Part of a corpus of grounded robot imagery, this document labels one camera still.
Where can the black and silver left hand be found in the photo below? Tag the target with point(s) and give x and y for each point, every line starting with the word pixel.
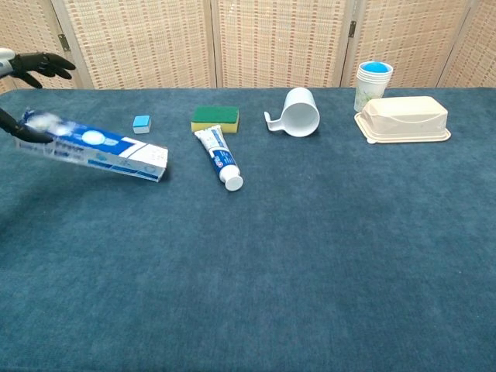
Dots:
pixel 38 64

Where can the blue and white toothpaste box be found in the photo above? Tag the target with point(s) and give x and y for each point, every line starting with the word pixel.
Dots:
pixel 116 151

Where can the white toothpaste tube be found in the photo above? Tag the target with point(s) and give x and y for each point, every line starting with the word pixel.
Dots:
pixel 221 155

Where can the black screen hinge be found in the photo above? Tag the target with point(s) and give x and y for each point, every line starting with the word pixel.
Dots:
pixel 352 29
pixel 64 42

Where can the woven bamboo screen panel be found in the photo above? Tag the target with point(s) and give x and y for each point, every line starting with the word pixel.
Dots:
pixel 480 54
pixel 27 27
pixel 410 35
pixel 283 42
pixel 143 42

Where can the small blue and white eraser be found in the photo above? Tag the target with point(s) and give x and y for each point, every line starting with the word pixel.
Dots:
pixel 142 125

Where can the green and yellow sponge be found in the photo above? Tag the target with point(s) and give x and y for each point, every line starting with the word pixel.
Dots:
pixel 215 114

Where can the white plastic mug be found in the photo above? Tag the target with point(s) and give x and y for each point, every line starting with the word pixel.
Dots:
pixel 298 116

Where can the dark blue table cloth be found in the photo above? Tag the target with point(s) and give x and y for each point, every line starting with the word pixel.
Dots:
pixel 271 252

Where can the plain white paper cup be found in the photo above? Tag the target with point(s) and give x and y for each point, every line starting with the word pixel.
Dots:
pixel 359 78
pixel 358 83
pixel 360 71

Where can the printed white paper cup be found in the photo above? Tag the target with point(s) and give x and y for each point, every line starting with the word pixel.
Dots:
pixel 364 100

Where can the blue ball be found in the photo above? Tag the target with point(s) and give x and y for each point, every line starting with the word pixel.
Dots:
pixel 375 67

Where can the beige lidded food container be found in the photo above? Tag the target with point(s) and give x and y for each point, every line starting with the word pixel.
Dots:
pixel 407 116

